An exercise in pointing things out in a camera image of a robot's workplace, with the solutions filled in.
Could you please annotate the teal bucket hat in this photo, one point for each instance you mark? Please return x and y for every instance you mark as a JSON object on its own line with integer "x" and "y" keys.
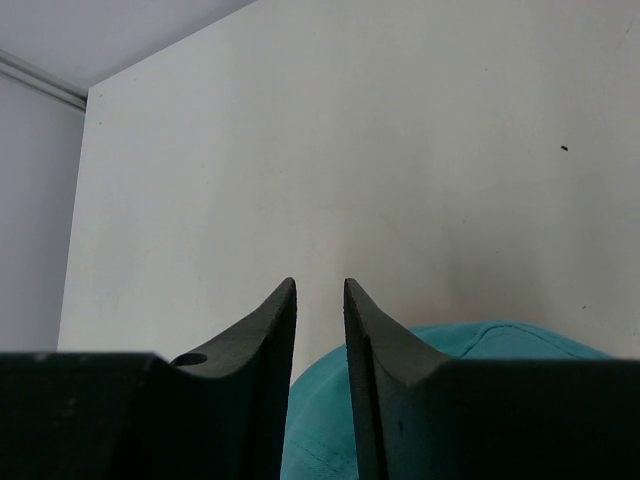
{"x": 319, "y": 440}

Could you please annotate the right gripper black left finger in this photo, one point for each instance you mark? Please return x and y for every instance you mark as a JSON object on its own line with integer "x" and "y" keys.
{"x": 215, "y": 412}

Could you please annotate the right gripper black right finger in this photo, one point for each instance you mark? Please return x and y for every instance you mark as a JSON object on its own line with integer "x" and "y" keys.
{"x": 421, "y": 414}

